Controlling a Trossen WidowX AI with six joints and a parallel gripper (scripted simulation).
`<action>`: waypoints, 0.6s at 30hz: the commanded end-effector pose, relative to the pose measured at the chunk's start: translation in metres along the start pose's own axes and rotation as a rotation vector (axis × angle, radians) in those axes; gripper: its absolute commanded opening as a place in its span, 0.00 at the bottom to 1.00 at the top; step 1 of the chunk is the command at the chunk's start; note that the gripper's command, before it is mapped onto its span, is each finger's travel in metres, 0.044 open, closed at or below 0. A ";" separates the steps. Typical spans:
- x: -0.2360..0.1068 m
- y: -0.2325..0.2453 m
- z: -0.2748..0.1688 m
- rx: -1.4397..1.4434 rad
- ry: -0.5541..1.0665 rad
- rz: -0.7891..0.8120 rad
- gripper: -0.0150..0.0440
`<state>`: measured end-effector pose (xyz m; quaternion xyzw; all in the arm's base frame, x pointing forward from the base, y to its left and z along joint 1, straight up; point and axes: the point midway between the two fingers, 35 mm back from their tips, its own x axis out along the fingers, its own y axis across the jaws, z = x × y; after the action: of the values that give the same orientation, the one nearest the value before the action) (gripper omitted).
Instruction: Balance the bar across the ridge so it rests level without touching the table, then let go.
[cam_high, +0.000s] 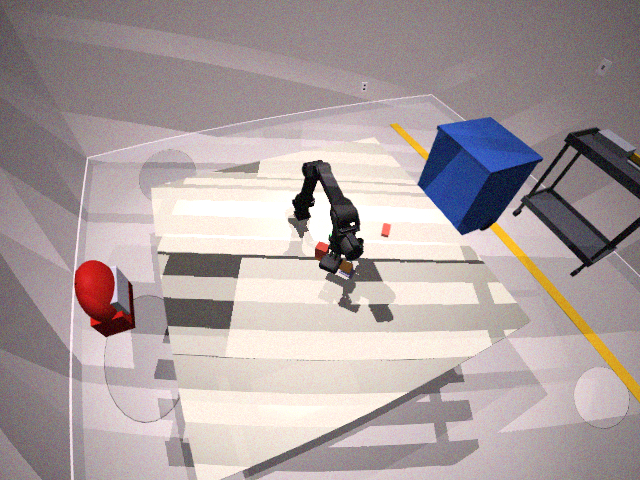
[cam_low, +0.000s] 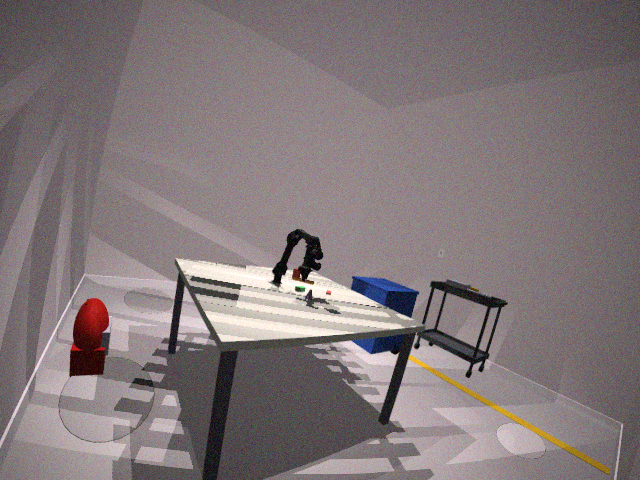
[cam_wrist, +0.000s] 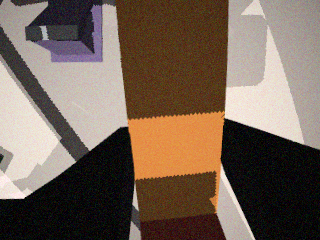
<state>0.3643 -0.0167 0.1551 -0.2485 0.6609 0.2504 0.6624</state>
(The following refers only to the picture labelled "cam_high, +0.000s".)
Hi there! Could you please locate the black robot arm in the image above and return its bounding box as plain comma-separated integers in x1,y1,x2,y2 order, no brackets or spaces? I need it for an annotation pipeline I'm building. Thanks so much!
292,160,364,261

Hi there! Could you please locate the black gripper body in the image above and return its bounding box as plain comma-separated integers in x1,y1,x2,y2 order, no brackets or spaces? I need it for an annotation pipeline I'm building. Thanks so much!
319,235,341,274

